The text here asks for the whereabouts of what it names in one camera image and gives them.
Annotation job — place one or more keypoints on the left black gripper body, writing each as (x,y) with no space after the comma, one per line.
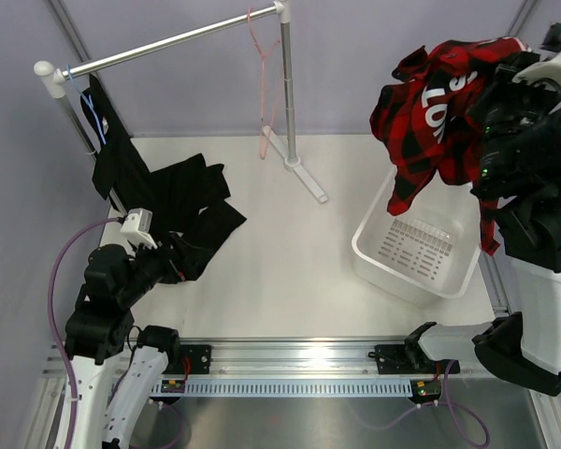
(150,267)

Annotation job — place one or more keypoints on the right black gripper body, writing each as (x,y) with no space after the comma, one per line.
(510,108)

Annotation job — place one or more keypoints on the red black plaid shirt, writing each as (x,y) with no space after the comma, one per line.
(422,120)

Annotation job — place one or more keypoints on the pink clothes hanger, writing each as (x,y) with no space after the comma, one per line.
(270,89)

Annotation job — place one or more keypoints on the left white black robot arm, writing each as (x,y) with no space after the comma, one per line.
(102,409)

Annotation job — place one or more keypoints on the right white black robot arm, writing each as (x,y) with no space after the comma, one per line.
(523,348)

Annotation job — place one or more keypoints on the blue clothes hanger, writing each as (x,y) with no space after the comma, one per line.
(88,100)

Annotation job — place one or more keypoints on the white plastic basket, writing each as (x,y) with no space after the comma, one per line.
(425,254)

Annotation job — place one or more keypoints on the silver white clothes rack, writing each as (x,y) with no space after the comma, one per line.
(54,79)

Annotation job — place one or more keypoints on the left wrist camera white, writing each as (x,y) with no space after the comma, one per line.
(136,229)

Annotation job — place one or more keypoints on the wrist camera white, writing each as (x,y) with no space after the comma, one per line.
(136,229)
(548,69)

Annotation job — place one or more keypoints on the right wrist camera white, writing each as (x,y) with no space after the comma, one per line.
(548,69)

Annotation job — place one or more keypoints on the slotted cable duct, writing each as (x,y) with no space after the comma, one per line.
(283,388)

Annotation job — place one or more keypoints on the aluminium mounting rail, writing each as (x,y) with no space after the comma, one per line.
(299,358)

